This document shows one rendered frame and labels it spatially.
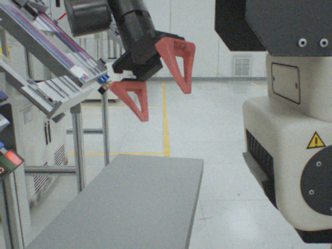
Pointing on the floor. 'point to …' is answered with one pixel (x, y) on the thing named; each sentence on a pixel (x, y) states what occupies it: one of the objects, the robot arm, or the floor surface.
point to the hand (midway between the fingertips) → (163, 103)
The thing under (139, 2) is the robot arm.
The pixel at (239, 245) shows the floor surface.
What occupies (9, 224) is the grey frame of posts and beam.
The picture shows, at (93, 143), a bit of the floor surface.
